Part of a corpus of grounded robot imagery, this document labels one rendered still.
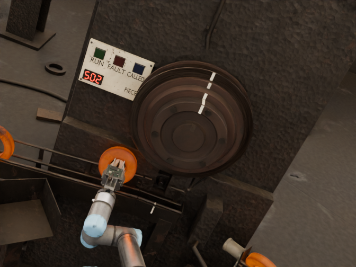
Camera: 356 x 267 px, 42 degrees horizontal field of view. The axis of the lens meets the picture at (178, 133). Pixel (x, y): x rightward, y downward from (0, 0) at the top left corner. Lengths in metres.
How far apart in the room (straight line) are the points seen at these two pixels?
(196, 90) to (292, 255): 1.96
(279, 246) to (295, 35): 1.90
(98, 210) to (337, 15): 1.09
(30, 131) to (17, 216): 1.58
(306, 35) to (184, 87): 0.49
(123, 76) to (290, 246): 2.02
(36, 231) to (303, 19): 1.25
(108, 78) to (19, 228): 0.66
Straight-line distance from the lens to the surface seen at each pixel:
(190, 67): 1.67
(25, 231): 1.85
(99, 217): 1.66
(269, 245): 3.33
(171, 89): 1.67
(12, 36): 4.65
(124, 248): 1.65
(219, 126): 1.66
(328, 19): 1.80
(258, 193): 2.06
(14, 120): 3.50
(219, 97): 1.67
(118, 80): 1.87
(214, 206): 1.97
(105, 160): 1.89
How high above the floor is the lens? 1.92
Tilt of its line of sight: 29 degrees down
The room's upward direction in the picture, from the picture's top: 24 degrees clockwise
